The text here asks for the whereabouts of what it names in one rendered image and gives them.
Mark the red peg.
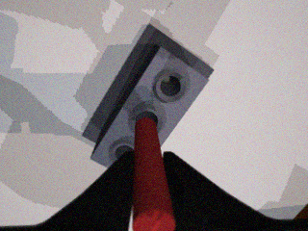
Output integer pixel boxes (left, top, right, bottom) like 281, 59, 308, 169
132, 117, 176, 231

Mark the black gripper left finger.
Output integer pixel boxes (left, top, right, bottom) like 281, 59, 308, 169
0, 151, 135, 231

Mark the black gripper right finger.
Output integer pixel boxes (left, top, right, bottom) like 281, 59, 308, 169
163, 151, 308, 231

